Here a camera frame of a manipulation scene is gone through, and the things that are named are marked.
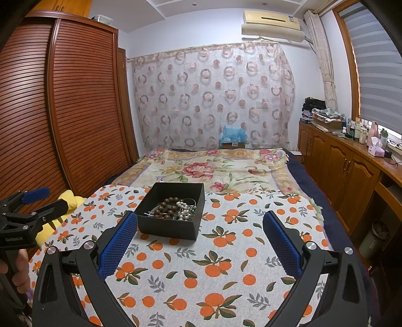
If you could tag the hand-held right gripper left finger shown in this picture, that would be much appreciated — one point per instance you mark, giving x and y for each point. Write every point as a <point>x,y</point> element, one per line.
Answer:
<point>116,246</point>

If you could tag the person's left hand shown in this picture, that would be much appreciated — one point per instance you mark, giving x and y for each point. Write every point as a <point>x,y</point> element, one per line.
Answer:
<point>22,272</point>

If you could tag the wall air conditioner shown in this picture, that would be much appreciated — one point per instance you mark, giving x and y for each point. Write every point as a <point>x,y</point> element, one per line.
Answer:
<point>271,26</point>

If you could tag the floral blanket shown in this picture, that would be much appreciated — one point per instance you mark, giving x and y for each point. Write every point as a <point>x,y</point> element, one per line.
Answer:
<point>204,169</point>

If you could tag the orange fruit print blanket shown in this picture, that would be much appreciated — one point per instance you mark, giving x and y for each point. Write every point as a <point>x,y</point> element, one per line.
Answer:
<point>194,283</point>

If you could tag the wooden side cabinet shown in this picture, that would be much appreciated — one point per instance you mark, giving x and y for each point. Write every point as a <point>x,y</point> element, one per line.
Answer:
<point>339,169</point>

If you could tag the clear plastic container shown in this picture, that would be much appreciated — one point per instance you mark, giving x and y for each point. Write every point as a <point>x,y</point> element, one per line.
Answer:
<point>104,19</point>

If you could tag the grey trash bin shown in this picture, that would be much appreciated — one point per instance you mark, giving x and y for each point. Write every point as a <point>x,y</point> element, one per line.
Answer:
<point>373,240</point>

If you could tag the dark blue bed sheet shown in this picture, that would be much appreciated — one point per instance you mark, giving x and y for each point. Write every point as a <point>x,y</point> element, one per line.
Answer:
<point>314,188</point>

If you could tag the stack of folded clothes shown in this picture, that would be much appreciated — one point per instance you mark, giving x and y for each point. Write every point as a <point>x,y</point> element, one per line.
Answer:
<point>323,114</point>

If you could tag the wooden slatted wardrobe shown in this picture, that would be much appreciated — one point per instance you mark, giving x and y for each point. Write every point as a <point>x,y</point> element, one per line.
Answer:
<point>78,110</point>

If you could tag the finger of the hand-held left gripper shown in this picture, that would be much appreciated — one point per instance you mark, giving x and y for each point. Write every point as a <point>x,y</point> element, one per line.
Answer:
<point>58,208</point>
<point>36,195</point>

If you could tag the beige side curtain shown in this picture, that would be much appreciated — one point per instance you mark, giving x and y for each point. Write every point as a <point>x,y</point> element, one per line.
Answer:
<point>325,63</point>

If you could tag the group of cosmetic bottles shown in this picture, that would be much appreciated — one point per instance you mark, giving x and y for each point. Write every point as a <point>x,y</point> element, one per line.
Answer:
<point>358,132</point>

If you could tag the grey window blind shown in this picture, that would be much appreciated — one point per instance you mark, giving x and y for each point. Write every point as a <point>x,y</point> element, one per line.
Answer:
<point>373,63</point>

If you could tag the black jewelry box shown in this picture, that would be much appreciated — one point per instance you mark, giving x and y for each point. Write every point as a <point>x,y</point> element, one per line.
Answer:
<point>166,231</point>

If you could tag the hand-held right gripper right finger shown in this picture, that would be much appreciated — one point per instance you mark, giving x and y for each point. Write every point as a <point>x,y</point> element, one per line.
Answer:
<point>282,246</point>

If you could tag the circle print sheer curtain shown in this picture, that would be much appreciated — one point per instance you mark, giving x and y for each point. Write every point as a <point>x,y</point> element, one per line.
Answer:
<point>213,94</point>

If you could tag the pink tissue box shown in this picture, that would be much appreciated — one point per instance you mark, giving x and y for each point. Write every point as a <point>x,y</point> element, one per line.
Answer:
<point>375,147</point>

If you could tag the yellow plush toy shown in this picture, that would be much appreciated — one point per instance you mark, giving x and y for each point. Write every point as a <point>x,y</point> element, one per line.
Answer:
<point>74,201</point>

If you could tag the blue plastic bag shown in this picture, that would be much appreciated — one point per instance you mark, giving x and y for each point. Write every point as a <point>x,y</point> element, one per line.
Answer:
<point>234,133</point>

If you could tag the small cardboard box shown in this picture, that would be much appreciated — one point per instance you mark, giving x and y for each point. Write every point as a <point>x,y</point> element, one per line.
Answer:
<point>234,145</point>

